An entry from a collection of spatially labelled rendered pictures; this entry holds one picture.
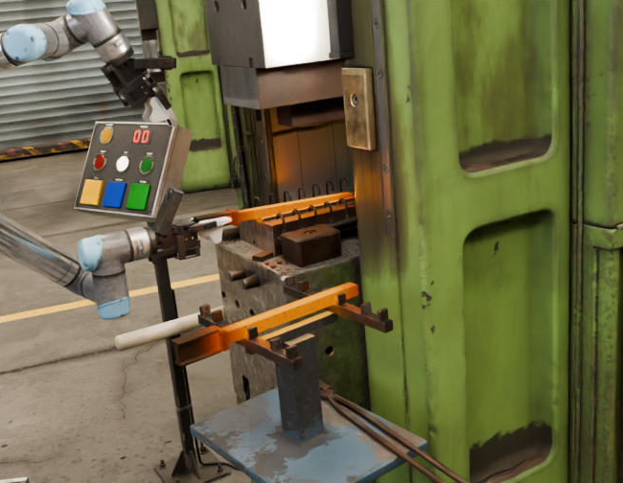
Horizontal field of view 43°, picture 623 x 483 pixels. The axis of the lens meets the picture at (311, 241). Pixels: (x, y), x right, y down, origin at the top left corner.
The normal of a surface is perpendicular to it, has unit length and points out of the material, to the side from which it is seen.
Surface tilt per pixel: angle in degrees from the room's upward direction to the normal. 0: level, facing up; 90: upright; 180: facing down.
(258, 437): 0
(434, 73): 89
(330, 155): 90
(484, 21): 89
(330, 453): 0
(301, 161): 90
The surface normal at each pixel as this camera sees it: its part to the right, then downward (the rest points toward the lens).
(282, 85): 0.51, 0.21
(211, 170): 0.22, 0.27
